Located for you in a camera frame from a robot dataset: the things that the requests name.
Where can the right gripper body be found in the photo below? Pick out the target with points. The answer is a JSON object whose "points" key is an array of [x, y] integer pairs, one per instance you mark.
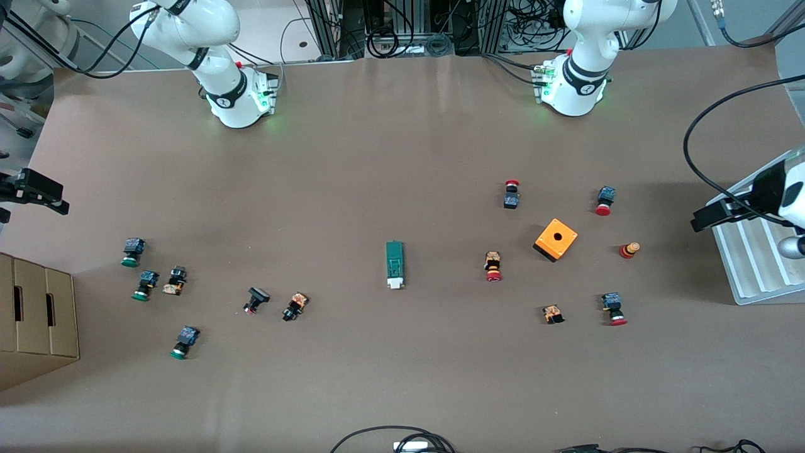
{"points": [[33, 186]]}

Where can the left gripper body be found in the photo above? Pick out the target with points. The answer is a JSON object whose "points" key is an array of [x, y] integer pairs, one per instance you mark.
{"points": [[763, 189]]}

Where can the brown paper table cover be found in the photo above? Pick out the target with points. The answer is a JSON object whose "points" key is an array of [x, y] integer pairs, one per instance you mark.
{"points": [[377, 377]]}

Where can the red button black contact block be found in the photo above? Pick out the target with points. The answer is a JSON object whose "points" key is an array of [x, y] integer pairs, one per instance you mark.
{"points": [[511, 194]]}

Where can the white ribbed plastic tray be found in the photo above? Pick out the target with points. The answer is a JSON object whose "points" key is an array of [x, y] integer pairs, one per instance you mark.
{"points": [[755, 270]]}

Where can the orange button enclosure box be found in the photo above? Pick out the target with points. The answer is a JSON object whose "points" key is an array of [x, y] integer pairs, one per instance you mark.
{"points": [[555, 239]]}

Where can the aluminium frame rack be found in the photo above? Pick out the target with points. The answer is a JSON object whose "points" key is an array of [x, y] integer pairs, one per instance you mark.
{"points": [[327, 28]]}

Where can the black button cream contact block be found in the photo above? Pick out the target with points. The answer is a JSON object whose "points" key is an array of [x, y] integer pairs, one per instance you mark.
{"points": [[175, 280]]}

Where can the black button orange contact block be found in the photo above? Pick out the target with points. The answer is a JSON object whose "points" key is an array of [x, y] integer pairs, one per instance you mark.
{"points": [[294, 306]]}

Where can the green push button blue block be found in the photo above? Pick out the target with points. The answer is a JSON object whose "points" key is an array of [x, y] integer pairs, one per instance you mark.
{"points": [[183, 341], [131, 251], [144, 285]]}

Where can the small white device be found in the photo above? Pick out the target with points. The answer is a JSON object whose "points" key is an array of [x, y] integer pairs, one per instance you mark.
{"points": [[412, 446]]}

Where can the red yellow button head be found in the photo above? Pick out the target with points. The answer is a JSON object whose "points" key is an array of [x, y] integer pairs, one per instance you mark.
{"points": [[628, 250]]}

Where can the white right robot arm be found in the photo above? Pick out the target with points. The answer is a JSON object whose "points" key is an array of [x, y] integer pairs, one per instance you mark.
{"points": [[220, 88]]}

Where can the white background machine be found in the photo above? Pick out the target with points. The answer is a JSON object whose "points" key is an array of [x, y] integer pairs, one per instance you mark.
{"points": [[53, 34]]}

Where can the brown cardboard box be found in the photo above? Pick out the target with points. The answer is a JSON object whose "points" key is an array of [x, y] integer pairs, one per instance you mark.
{"points": [[34, 318]]}

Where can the red button orange contact block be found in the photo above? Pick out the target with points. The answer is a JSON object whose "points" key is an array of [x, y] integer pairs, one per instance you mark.
{"points": [[493, 265]]}

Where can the red mushroom button blue block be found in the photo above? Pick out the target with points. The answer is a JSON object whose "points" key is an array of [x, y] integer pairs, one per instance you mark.
{"points": [[605, 201], [613, 308]]}

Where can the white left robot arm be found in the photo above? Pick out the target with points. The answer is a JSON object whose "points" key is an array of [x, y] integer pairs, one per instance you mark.
{"points": [[582, 75]]}

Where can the black square push button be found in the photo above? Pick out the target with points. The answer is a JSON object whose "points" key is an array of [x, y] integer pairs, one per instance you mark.
{"points": [[255, 299]]}

